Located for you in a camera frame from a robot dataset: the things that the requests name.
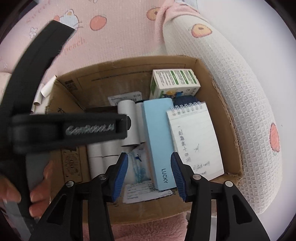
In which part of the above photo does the person left hand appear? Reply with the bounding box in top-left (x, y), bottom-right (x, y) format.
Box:
top-left (1, 161), bottom-right (54, 218)

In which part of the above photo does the white tube behind pile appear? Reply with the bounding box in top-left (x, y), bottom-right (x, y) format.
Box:
top-left (88, 157), bottom-right (104, 179)

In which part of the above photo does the brown cardboard box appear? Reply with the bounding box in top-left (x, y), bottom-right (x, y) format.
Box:
top-left (46, 56), bottom-right (243, 225)

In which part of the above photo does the green white carton box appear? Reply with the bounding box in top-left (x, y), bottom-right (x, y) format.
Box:
top-left (149, 69), bottom-right (201, 99)

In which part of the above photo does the white tube lowest pile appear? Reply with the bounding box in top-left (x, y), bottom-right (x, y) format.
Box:
top-left (101, 140), bottom-right (123, 157)

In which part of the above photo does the white tube middle pile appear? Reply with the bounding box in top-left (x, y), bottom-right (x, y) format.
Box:
top-left (102, 156), bottom-right (119, 173)

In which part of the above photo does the white waffle blanket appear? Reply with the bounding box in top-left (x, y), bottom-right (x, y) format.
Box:
top-left (154, 1), bottom-right (282, 214)

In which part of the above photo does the white tube far top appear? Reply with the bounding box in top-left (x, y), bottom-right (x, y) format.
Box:
top-left (31, 83), bottom-right (45, 114)

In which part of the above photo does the white printed label paper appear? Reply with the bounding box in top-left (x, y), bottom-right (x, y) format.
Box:
top-left (123, 180), bottom-right (173, 204)

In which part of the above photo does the white spiral notepad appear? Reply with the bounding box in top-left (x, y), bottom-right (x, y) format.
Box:
top-left (166, 102), bottom-right (224, 180)

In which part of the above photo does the pink fluffy rug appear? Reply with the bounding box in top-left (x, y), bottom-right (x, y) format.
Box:
top-left (81, 211), bottom-right (217, 241)

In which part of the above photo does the white paper tube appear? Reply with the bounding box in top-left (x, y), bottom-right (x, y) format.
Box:
top-left (135, 102), bottom-right (145, 143)
top-left (87, 143), bottom-right (103, 158)

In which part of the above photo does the white tube lying front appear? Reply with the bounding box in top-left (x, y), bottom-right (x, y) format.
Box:
top-left (117, 100), bottom-right (140, 146)

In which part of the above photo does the light blue lucky box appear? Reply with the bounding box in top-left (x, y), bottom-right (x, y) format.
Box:
top-left (142, 98), bottom-right (176, 191)

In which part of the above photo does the white blue plastic packet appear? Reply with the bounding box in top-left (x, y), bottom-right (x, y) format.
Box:
top-left (125, 143), bottom-right (151, 184)

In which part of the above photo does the pink cartoon print mat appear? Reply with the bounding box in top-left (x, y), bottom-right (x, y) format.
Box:
top-left (1, 1), bottom-right (163, 81)

